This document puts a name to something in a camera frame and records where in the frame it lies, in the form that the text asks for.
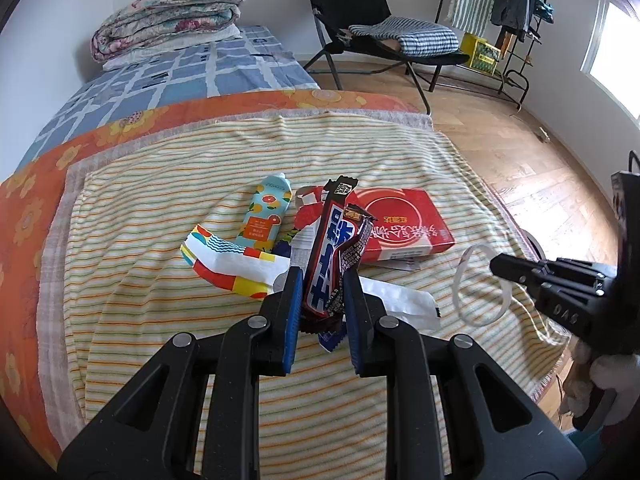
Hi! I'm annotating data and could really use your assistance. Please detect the folded floral quilt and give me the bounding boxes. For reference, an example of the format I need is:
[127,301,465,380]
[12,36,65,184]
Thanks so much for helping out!
[91,0,246,63]

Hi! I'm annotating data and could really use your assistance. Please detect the yellow crate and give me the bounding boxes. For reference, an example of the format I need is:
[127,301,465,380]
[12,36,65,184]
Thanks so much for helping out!
[460,31,502,77]

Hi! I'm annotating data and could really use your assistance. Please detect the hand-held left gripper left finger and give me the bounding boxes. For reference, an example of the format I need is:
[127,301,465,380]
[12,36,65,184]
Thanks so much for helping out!
[57,266,306,480]

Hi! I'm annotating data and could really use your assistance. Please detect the checkered cushion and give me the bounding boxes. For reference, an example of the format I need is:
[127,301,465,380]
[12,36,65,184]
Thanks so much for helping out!
[349,16,460,56]

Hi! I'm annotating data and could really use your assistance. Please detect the clear plastic ring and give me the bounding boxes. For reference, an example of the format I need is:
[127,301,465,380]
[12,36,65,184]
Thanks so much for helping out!
[452,245,512,326]

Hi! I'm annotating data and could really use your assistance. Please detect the brown chocolate bar wrapper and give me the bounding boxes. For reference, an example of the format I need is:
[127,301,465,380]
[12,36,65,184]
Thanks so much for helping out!
[299,175,377,334]

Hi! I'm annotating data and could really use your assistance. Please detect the fringed pinkish woven blanket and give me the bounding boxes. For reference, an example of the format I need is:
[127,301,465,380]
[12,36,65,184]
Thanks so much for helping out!
[36,106,546,441]

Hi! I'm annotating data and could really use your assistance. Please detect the red cardboard box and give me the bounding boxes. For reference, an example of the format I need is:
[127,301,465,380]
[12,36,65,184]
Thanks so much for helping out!
[350,187,456,267]

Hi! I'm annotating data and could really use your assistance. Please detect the black clothes rack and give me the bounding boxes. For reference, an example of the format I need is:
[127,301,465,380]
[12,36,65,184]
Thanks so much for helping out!
[435,0,550,111]

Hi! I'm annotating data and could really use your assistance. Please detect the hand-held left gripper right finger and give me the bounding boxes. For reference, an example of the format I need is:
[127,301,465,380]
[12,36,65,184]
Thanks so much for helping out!
[342,271,587,480]

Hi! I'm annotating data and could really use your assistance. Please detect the white plastic wrapper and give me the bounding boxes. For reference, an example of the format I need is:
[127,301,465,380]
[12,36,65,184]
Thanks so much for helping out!
[318,275,442,354]

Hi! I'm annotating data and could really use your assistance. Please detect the black folding chair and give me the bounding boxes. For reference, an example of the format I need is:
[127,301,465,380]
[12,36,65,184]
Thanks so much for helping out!
[300,0,485,115]

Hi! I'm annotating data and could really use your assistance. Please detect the striped yellow towel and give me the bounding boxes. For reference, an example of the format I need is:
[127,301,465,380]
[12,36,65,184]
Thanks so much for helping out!
[64,113,572,480]

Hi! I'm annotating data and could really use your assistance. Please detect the red and white packet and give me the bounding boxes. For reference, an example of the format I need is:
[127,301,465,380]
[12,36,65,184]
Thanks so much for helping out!
[291,184,330,267]

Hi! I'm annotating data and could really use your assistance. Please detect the dark hanging jacket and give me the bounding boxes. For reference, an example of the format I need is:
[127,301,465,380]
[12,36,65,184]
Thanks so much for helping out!
[490,0,532,43]

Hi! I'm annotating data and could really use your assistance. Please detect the colourful patterned paper wrapper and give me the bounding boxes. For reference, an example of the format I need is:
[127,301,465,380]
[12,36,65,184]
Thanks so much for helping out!
[180,224,292,301]

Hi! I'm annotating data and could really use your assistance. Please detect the orange floral blanket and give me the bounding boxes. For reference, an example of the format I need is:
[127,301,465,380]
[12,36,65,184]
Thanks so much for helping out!
[0,90,423,471]

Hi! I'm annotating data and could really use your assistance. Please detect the window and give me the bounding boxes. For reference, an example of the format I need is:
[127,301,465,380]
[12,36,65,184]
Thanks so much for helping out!
[580,0,640,126]

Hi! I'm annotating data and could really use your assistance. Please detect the fruit print hand cream tube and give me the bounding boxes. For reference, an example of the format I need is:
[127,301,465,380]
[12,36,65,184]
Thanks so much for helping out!
[236,172,293,253]

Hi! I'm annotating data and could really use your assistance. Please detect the blue checked bedsheet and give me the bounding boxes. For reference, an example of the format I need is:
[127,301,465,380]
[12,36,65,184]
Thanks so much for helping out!
[12,25,321,173]

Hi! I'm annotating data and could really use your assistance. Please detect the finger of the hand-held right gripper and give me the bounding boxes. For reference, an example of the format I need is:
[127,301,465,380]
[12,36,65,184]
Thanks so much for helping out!
[489,253,617,311]

